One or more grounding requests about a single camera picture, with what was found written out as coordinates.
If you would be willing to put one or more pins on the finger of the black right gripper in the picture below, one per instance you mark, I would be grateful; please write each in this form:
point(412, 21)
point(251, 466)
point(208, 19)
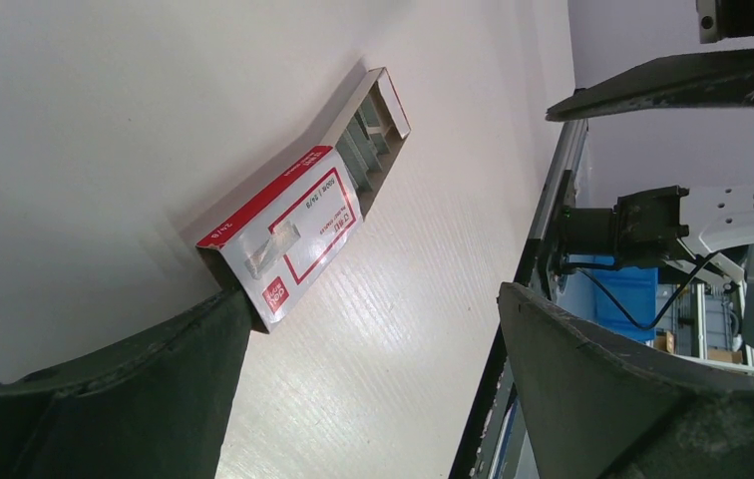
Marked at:
point(707, 80)

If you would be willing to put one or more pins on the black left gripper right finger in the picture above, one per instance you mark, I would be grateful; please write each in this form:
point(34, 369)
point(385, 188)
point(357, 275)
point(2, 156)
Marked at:
point(622, 409)

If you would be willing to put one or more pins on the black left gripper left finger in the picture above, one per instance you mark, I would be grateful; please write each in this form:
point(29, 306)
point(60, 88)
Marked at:
point(153, 405)

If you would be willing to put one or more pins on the red white staple box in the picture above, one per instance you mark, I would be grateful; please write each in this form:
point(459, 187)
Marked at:
point(277, 244)

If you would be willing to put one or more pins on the grey staple box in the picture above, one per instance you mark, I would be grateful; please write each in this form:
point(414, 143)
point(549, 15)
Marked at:
point(369, 133)

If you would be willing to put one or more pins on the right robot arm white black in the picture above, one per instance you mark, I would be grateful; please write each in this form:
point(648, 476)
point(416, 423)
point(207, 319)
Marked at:
point(676, 222)

